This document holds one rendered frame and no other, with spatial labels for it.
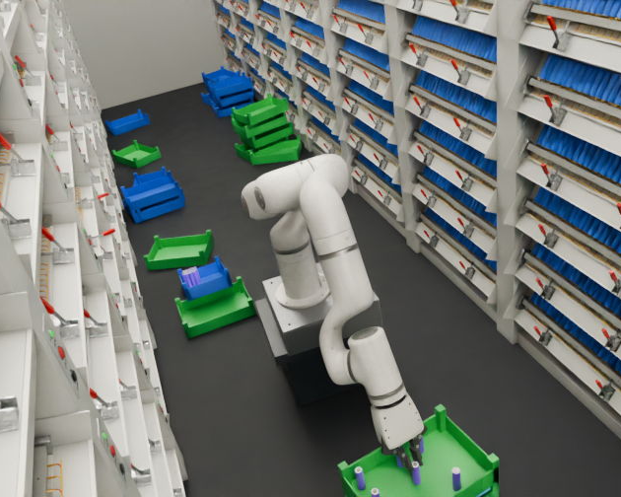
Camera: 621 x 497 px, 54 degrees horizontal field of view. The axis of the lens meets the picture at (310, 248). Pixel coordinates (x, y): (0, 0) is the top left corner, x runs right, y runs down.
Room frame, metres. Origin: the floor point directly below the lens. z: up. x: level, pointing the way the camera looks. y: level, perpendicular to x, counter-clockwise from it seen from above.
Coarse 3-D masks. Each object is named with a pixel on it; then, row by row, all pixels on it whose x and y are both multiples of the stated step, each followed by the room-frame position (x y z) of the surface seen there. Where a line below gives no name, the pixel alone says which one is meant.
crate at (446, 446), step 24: (432, 432) 1.01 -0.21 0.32; (456, 432) 0.97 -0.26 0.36; (384, 456) 0.95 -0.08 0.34; (432, 456) 0.94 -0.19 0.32; (456, 456) 0.93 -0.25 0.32; (480, 456) 0.89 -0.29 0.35; (384, 480) 0.90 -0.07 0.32; (408, 480) 0.89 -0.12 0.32; (432, 480) 0.87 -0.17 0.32; (480, 480) 0.82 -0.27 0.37
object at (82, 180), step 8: (80, 176) 1.94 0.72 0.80; (88, 176) 1.95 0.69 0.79; (80, 184) 1.94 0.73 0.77; (88, 184) 1.95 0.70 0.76; (88, 192) 1.89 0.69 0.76; (88, 216) 1.70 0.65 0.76; (88, 224) 1.65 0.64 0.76; (96, 224) 1.65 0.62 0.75; (88, 232) 1.60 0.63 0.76; (96, 232) 1.60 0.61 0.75; (96, 248) 1.49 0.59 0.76
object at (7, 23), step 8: (0, 0) 1.77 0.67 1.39; (8, 0) 1.95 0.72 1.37; (16, 0) 1.95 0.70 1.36; (0, 8) 1.76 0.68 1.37; (8, 8) 1.77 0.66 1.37; (16, 8) 1.86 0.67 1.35; (0, 16) 1.37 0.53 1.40; (8, 16) 1.69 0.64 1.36; (16, 16) 1.82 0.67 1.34; (0, 24) 1.37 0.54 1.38; (8, 24) 1.57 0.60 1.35; (16, 24) 1.78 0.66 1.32; (8, 32) 1.50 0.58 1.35; (8, 40) 1.47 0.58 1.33; (8, 48) 1.44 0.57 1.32
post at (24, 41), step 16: (16, 32) 1.94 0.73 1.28; (32, 32) 2.03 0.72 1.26; (16, 48) 1.94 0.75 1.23; (32, 48) 1.95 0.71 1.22; (48, 80) 1.95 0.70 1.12; (48, 96) 1.95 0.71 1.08; (48, 112) 1.94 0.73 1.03; (64, 112) 2.03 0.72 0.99; (80, 160) 1.95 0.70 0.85; (96, 208) 1.95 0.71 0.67; (112, 240) 1.95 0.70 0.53
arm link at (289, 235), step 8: (296, 208) 1.60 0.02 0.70; (288, 216) 1.64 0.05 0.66; (296, 216) 1.61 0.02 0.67; (280, 224) 1.63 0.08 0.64; (288, 224) 1.61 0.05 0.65; (296, 224) 1.59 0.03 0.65; (304, 224) 1.59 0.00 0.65; (272, 232) 1.62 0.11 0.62; (280, 232) 1.60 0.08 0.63; (288, 232) 1.59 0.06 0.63; (296, 232) 1.58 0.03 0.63; (304, 232) 1.60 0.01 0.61; (272, 240) 1.61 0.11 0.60; (280, 240) 1.59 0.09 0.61; (288, 240) 1.58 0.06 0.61; (296, 240) 1.58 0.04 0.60; (304, 240) 1.59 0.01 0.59; (280, 248) 1.59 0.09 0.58; (288, 248) 1.58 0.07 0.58; (296, 248) 1.58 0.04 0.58
